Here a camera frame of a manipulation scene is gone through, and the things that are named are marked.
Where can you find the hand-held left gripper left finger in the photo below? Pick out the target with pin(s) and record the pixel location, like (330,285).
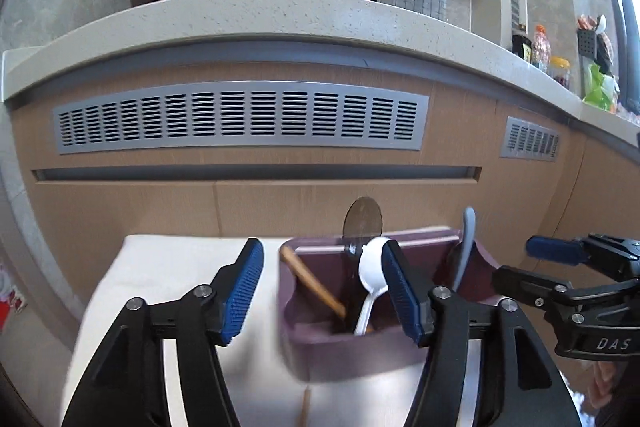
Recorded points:
(245,292)

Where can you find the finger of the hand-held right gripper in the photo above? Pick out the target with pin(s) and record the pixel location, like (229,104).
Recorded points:
(525,284)
(555,249)

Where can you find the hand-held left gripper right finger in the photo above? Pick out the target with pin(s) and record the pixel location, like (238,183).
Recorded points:
(400,292)

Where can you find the white plastic spoon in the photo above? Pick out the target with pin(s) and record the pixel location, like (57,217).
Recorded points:
(372,267)

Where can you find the blue-grey plastic spoon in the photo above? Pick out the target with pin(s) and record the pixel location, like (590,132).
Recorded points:
(465,252)

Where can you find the wooden spoon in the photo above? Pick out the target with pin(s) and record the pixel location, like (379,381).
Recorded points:
(315,284)

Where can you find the purple plastic utensil holder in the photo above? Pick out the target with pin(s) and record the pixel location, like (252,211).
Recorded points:
(340,352)

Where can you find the person's right hand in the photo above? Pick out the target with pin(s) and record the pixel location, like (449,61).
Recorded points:
(602,392)

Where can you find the white table cloth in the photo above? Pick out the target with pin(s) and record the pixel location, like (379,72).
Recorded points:
(165,267)

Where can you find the wooden kitchen cabinet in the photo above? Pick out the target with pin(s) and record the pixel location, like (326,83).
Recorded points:
(280,187)

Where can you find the small grey vent grille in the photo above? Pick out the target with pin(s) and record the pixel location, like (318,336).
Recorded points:
(531,139)

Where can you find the wooden chopstick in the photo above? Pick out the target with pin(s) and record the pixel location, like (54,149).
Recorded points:
(305,407)

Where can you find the green plastic bag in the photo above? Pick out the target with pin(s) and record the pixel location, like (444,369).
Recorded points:
(600,89)

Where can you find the large grey vent grille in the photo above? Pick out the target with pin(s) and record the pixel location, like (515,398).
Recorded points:
(240,119)

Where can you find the jar with yellow lid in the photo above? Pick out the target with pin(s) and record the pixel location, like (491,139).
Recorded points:
(560,74)

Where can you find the clear bottle orange cap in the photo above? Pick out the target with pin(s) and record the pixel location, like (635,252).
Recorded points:
(541,49)

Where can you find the dark sauce bottle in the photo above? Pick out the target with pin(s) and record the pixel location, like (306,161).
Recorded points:
(521,47)

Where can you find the pile of cloths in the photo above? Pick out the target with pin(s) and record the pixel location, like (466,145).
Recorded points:
(10,287)

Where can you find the bright window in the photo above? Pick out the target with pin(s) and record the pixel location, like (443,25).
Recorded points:
(625,7)

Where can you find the white kitchen countertop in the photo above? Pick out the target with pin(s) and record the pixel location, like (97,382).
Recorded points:
(250,27)

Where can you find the narrow wall vent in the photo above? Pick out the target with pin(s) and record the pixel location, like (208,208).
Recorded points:
(514,4)

